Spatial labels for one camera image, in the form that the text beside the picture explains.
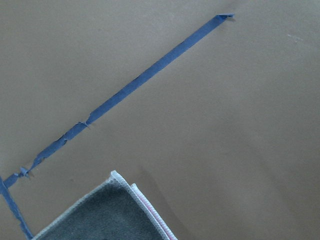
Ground pink towel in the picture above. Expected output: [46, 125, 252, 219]
[34, 170, 176, 240]

